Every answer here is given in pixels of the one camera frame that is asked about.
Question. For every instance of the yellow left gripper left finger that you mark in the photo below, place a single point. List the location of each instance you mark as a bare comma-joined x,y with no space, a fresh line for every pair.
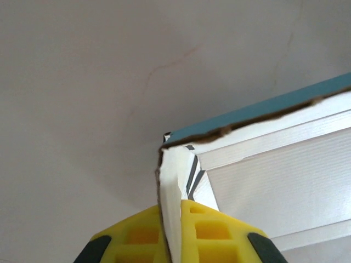
137,241

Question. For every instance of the teal paper box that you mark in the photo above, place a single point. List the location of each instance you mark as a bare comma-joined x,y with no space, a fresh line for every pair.
274,178

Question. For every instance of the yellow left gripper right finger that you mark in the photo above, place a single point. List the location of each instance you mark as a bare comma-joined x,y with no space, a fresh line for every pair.
214,238

